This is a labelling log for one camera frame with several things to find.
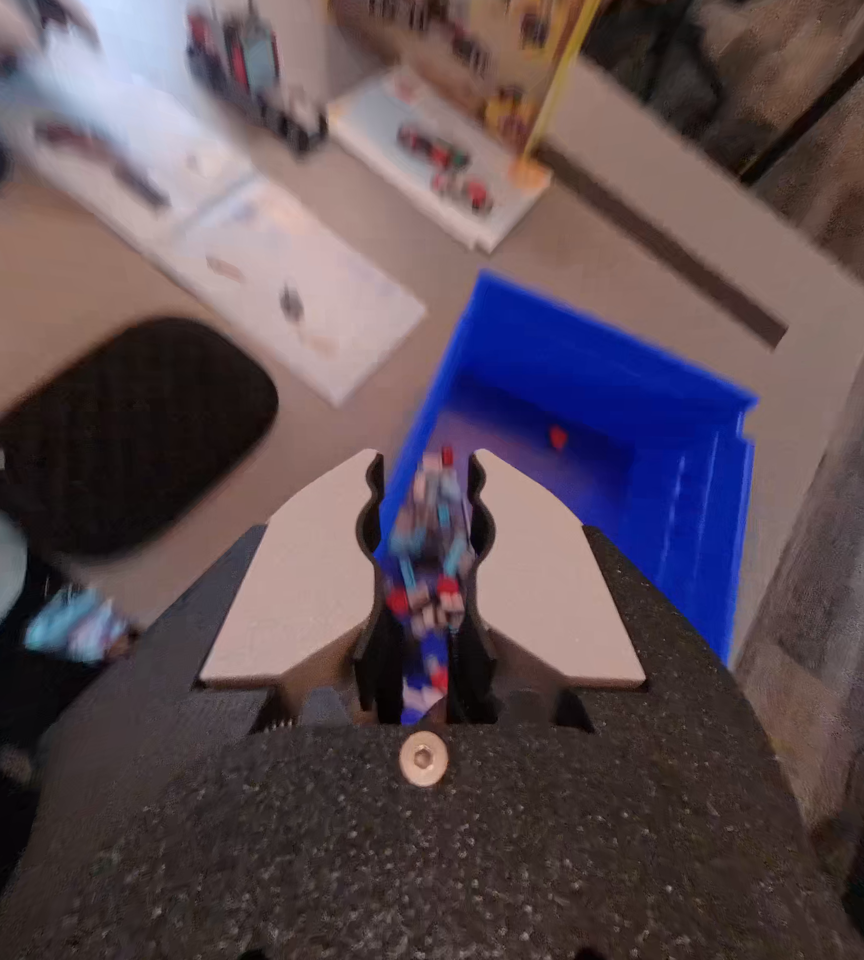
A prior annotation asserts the large blue plastic bin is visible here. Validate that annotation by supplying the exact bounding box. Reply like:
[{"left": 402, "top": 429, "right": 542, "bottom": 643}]
[{"left": 377, "top": 270, "right": 758, "bottom": 669}]

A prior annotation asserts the pile of loose lego pieces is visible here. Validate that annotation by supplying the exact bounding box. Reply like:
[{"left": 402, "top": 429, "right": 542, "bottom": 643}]
[{"left": 384, "top": 443, "right": 481, "bottom": 724}]

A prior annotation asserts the red black lego vehicle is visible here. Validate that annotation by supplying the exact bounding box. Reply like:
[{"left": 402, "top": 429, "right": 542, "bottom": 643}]
[{"left": 185, "top": 8, "right": 328, "bottom": 154}]

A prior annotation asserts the open lego instruction booklet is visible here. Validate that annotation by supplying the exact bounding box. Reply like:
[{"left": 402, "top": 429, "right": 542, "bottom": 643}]
[{"left": 0, "top": 60, "right": 428, "bottom": 409}]

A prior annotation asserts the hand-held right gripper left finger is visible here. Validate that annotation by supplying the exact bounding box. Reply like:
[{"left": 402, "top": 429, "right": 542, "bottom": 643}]
[{"left": 200, "top": 447, "right": 388, "bottom": 721}]

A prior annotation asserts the lego set box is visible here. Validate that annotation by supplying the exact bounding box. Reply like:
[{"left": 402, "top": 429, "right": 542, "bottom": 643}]
[{"left": 327, "top": 0, "right": 601, "bottom": 159}]

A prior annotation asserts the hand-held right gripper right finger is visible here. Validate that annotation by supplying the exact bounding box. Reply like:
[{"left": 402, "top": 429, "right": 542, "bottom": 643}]
[{"left": 467, "top": 447, "right": 646, "bottom": 721}]

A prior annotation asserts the closed lego instruction booklet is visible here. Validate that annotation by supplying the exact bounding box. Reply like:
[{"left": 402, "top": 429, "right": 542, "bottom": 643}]
[{"left": 327, "top": 68, "right": 553, "bottom": 253}]

